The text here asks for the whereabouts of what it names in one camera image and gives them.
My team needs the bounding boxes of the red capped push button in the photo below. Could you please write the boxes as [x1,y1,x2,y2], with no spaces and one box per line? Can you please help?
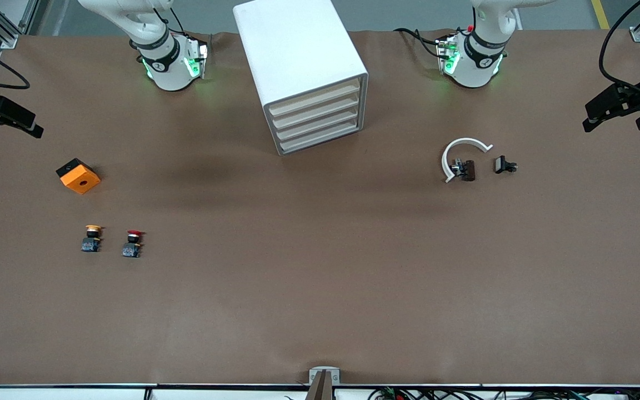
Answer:
[122,229,144,258]

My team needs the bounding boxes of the yellow capped push button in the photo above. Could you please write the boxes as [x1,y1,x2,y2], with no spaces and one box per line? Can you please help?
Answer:
[81,224,104,253]

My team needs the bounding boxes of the orange and black box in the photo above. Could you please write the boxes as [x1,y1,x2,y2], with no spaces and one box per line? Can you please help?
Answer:
[56,158,102,196]

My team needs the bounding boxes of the white curved plastic piece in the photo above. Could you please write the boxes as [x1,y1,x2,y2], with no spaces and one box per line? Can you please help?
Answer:
[442,137,494,183]

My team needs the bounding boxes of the dark component with metal clip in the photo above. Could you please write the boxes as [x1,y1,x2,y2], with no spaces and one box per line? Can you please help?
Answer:
[451,158,476,182]

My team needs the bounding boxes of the brown table mat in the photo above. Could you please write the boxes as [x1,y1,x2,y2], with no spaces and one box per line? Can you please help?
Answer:
[0,29,640,387]

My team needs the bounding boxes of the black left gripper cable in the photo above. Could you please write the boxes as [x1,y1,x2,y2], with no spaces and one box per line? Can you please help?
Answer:
[598,0,640,92]

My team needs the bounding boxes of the black base cable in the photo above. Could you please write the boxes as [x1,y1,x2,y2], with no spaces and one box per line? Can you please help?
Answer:
[394,28,444,59]

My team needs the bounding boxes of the white table edge rail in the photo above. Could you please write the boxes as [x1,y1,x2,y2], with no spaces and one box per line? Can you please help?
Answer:
[0,383,640,400]

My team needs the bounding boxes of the cable bundle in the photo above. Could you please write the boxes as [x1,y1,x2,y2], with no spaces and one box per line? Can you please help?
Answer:
[367,387,640,400]

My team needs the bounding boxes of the grey metal bracket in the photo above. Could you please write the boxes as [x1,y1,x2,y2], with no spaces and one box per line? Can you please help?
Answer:
[309,367,341,386]

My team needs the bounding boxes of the brown tapered post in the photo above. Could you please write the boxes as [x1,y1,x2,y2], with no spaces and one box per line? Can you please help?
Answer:
[304,371,334,400]

